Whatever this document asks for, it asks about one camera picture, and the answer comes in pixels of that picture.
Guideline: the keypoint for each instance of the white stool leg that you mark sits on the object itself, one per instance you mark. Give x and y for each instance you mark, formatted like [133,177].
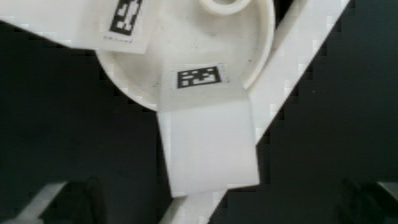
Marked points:
[87,24]
[206,128]

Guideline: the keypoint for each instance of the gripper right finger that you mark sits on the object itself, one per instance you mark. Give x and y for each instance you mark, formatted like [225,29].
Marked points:
[368,203]

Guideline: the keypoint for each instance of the white round stool seat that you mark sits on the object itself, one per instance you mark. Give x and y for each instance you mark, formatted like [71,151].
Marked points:
[195,38]

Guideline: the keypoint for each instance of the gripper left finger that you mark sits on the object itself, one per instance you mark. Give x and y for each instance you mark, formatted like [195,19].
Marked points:
[67,203]

